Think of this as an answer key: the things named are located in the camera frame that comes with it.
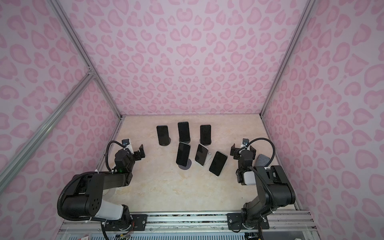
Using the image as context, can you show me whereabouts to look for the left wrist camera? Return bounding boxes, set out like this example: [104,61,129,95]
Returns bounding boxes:
[122,139,134,155]

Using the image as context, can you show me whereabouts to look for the aluminium frame post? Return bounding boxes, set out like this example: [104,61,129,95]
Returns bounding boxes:
[47,0,123,120]
[260,0,318,120]

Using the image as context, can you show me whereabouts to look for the black round stand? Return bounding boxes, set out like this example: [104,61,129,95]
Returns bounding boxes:
[159,136,171,147]

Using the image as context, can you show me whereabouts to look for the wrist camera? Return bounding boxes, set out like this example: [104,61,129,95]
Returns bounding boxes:
[241,138,250,150]
[122,139,134,155]

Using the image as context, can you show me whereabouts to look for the aluminium frame post left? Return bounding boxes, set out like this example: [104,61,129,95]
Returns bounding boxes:
[47,0,123,120]

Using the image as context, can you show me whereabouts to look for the black phone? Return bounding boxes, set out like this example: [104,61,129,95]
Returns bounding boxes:
[176,143,191,166]
[178,122,191,140]
[157,125,170,140]
[195,144,209,166]
[200,125,212,140]
[209,151,228,177]

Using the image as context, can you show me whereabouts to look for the right black corrugated cable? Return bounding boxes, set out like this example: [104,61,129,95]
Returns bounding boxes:
[247,137,279,211]

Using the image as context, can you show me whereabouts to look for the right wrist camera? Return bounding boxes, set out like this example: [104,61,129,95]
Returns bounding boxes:
[241,138,250,150]

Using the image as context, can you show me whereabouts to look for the white stand front right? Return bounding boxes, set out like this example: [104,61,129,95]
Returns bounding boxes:
[215,151,228,176]

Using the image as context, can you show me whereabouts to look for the aluminium frame post right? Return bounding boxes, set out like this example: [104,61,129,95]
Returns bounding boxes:
[260,0,318,120]

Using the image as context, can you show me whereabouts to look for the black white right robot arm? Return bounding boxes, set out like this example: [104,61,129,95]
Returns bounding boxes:
[227,146,296,233]

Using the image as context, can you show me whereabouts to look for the white folding stand front middle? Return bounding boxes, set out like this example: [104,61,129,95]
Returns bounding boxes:
[202,146,212,166]

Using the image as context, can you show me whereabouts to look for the purple-grey round stand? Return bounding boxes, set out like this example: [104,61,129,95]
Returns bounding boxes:
[178,159,192,170]

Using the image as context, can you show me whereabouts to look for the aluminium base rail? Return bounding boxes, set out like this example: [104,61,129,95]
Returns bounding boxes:
[56,209,320,240]

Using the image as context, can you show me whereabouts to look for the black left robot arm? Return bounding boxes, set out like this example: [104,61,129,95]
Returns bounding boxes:
[57,145,146,231]

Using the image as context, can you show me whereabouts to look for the aluminium diagonal frame bar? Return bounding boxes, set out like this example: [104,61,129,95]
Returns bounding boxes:
[1,71,95,193]

